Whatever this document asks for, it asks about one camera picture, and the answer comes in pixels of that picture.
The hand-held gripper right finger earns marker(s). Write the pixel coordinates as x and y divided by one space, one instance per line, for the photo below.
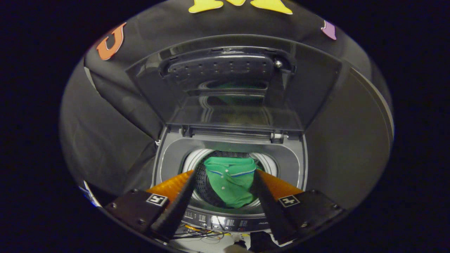
270 211

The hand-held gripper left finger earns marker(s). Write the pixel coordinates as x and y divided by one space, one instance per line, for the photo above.
175 211

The green polo shirt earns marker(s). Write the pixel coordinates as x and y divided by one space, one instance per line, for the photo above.
230 182

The dark washing machine lid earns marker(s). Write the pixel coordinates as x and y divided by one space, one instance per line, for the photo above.
228 105

